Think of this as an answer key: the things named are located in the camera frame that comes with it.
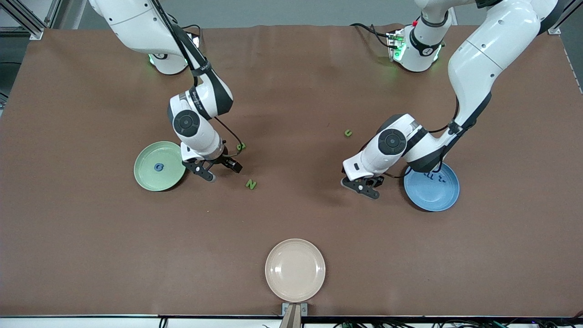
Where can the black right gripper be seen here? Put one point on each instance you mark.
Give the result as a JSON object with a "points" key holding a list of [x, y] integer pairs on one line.
{"points": [[224, 160]]}

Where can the green foam letter B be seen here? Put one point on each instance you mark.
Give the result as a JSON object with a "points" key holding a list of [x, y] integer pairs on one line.
{"points": [[241, 146]]}

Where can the green foam letter N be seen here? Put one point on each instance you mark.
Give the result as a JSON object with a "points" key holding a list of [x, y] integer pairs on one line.
{"points": [[251, 184]]}

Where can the blue foam letter m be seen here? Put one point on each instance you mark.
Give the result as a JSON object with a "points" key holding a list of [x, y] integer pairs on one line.
{"points": [[429, 174]]}

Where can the blue foam letter G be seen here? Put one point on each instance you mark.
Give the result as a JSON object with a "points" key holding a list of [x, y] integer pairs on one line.
{"points": [[155, 167]]}

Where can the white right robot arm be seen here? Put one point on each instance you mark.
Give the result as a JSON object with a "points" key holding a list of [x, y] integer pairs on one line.
{"points": [[196, 132]]}

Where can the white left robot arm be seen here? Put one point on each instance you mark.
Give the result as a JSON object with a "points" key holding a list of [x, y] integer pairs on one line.
{"points": [[483, 50]]}

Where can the blue plate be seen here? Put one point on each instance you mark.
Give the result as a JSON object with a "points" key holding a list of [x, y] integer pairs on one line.
{"points": [[432, 196]]}

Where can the brown table cover sheet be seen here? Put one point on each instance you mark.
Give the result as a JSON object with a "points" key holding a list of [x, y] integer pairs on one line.
{"points": [[291, 214]]}

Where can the light green plate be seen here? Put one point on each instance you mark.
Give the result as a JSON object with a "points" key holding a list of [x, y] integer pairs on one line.
{"points": [[150, 180]]}

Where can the beige plate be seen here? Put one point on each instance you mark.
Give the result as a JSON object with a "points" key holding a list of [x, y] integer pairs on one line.
{"points": [[295, 271]]}

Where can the black table edge strip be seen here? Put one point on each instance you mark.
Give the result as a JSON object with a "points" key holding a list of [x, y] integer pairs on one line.
{"points": [[410, 317]]}

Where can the silver base connector bracket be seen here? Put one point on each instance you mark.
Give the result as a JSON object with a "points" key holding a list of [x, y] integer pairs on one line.
{"points": [[392, 43]]}

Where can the grey metal mounting bracket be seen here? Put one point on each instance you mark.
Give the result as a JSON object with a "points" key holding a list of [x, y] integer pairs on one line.
{"points": [[285, 310]]}

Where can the beige camera mount post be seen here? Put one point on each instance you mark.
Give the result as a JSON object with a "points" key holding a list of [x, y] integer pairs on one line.
{"points": [[291, 320]]}

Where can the aluminium frame profile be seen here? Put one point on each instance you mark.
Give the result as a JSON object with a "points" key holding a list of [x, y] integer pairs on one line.
{"points": [[36, 34], [553, 31]]}

